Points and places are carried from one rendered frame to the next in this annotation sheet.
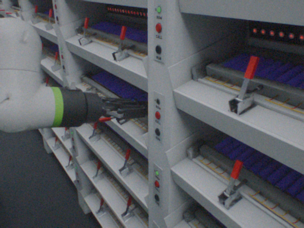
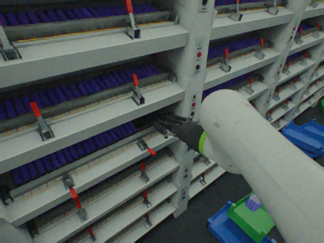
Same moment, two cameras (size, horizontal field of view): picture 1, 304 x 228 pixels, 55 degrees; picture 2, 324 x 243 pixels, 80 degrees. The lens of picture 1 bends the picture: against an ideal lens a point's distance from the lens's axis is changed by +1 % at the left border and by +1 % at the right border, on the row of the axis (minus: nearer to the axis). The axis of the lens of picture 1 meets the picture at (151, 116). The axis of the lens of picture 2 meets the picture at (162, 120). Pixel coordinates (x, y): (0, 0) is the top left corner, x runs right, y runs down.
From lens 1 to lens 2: 1.01 m
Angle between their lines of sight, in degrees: 80
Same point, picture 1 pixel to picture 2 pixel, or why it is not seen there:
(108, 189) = (113, 225)
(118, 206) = (135, 212)
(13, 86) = not seen: hidden behind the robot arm
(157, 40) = (197, 61)
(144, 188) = (163, 165)
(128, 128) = (154, 142)
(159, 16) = (199, 47)
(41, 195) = not seen: outside the picture
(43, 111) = not seen: hidden behind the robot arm
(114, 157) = (122, 189)
